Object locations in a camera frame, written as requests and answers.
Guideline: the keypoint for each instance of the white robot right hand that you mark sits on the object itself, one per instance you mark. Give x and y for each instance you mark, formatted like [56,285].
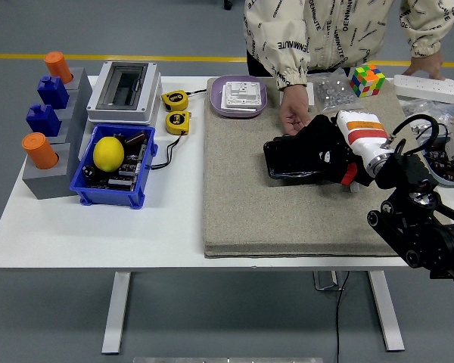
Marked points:
[367,136]

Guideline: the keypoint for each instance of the person's right hand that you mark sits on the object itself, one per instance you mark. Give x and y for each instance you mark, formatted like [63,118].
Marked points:
[293,109]

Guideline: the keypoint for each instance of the person's left hand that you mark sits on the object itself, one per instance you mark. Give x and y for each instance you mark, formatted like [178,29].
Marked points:
[425,64]

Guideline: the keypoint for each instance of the black rag with red tag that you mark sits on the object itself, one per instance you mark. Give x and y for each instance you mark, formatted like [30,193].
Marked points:
[318,132]

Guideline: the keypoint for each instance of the black glossy panel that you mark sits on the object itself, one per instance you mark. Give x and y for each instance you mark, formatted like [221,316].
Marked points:
[287,159]

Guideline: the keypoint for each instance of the person's right forearm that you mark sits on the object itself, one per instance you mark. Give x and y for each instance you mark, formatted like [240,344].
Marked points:
[283,64]

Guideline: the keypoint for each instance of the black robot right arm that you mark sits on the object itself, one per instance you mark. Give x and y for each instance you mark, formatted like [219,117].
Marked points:
[420,234]

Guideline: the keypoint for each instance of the person's left forearm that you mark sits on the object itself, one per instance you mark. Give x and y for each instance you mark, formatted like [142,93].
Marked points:
[427,26]

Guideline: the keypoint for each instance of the small white card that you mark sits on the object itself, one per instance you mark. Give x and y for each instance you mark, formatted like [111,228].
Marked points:
[311,96]

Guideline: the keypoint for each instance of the white power strip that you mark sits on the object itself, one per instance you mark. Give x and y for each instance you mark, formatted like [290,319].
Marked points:
[420,86]

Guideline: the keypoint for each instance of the clear bag of metal parts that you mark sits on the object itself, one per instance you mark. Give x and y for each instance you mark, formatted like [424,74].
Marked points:
[333,94]

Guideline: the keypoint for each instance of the clear bag of small parts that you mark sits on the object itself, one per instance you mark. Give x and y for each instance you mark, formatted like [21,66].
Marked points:
[423,107]

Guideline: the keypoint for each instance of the colourful puzzle cube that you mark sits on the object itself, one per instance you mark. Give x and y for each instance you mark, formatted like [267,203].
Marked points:
[367,81]

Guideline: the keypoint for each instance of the purple plate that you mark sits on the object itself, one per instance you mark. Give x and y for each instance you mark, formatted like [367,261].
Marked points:
[216,99]

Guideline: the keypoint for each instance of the blue-rimmed plate of electronics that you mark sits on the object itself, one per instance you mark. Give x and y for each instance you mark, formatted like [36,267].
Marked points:
[446,174]

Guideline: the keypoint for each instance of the person's torso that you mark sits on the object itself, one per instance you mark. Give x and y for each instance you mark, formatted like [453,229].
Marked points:
[333,30]

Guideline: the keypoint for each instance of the grey-brown mat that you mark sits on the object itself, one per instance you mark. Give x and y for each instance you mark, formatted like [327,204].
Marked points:
[268,215]

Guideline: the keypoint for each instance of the yellow tape measure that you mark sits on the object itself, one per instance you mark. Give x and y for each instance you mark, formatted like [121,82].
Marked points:
[174,100]
[178,123]

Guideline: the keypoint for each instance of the black chair caster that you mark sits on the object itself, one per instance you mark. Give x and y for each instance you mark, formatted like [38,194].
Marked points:
[228,4]

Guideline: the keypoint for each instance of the grey under-table control box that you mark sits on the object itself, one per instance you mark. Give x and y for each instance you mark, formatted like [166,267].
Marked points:
[327,280]

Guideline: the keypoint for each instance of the dark brown capacitor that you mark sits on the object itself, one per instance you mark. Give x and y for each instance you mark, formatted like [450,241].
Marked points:
[136,138]

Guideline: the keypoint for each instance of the electronic circuit boards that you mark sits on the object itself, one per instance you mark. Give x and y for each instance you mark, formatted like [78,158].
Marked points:
[130,166]

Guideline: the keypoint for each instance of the white table leg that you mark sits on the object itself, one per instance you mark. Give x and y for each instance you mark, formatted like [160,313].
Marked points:
[115,314]
[387,314]

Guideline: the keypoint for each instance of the yellow lemon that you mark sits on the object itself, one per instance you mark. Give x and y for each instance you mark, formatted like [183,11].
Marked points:
[108,154]

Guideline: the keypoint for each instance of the blue plastic bin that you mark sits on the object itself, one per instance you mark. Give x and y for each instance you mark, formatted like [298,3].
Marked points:
[109,194]

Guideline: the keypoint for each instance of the black round knob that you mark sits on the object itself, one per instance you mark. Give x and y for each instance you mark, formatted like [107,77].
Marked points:
[89,171]

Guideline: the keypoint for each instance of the orange cylinder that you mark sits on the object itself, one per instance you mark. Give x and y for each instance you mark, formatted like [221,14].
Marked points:
[58,67]
[39,151]

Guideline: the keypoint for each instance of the blue plastic block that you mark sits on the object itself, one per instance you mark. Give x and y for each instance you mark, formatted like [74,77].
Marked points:
[43,121]
[53,92]

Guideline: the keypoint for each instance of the grey stepped block holder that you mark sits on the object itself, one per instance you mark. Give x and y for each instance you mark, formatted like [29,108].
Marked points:
[51,187]

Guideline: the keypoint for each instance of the white wall socket plate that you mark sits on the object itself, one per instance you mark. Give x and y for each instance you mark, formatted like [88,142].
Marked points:
[242,94]

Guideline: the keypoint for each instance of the grey electrical enclosure box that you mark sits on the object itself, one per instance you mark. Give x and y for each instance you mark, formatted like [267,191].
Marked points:
[117,113]

